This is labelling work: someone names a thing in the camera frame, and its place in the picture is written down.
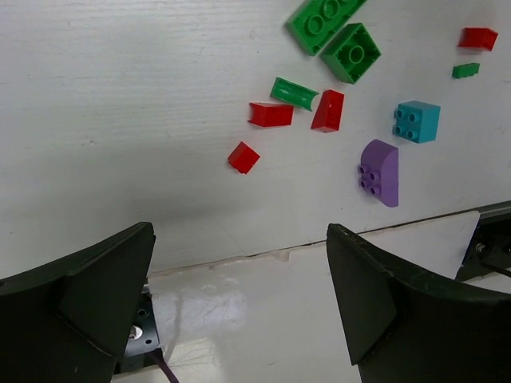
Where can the light blue lego brick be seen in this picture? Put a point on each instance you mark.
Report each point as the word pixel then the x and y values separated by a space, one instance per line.
pixel 416 121

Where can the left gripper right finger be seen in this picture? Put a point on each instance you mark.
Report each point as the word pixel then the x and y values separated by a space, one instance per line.
pixel 404 323

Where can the curved green lego piece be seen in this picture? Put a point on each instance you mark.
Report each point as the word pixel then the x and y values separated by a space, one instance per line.
pixel 293 94

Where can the large green lego brick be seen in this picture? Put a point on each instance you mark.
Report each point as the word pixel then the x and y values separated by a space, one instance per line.
pixel 316 22

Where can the tiny green lego plate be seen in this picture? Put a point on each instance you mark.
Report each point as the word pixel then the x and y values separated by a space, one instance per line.
pixel 465 70

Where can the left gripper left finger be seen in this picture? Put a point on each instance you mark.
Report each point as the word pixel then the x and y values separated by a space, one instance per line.
pixel 69 320

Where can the red and green lego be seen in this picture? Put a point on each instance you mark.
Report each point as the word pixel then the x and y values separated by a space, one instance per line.
pixel 267 115

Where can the small red lego brick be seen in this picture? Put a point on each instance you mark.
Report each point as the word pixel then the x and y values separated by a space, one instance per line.
pixel 329 113

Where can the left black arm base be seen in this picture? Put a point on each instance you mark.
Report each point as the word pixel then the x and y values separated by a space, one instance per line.
pixel 144 341

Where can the tiny red lego brick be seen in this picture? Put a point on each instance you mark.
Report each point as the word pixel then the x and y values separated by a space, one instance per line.
pixel 243 158

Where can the purple lego piece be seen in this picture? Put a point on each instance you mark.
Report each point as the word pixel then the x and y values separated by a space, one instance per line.
pixel 378 172

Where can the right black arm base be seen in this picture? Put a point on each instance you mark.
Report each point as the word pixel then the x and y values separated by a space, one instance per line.
pixel 489 249

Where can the square green lego brick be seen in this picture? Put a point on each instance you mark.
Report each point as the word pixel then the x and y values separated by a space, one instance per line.
pixel 351 53

